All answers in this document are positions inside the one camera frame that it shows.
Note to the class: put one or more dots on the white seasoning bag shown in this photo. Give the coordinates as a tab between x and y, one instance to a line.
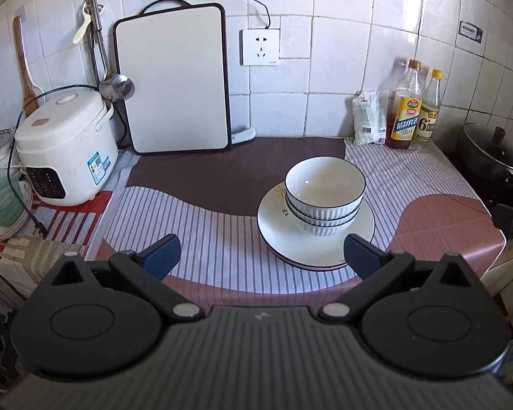
370	115

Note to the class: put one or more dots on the woven beige mat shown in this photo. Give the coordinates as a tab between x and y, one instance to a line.
38	250

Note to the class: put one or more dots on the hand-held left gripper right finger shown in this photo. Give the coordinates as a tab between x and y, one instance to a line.
361	256

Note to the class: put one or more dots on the wooden spatula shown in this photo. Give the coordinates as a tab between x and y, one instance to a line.
28	94

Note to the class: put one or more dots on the clear vinegar bottle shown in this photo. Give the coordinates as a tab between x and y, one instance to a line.
427	115

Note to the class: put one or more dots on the white wall socket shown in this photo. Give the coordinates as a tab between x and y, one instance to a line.
260	47

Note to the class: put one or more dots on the cream hanging peeler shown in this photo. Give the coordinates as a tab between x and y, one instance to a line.
80	27

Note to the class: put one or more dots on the white sun print plate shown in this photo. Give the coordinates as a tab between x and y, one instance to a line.
273	226

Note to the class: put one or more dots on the striped pink brown tablecloth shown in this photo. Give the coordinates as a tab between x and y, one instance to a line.
222	230

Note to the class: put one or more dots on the black gas stove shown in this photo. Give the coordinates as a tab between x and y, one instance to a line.
500	200

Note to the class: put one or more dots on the wall sticker label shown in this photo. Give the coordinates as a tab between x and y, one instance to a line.
470	31

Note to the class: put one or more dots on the white dish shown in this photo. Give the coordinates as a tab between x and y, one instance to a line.
0	232

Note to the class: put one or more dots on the green strainer basket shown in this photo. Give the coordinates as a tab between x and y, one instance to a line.
4	205

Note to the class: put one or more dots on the white cutting board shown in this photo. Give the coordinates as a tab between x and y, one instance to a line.
171	81

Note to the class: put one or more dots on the red striped mat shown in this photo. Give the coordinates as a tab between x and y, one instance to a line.
68	218

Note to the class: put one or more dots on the white ribbed bowl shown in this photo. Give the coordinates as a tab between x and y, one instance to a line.
325	218
325	183
325	230

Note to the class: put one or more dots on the brown sauce bottle yellow label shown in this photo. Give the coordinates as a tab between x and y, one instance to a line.
404	124

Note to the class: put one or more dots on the white rice cooker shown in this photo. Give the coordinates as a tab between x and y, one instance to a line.
68	136

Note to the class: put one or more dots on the steel ladle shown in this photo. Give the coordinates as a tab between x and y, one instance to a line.
117	89

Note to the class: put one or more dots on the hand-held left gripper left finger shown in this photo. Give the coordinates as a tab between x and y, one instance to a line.
162	256

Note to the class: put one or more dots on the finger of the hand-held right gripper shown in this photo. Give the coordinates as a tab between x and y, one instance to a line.
511	222

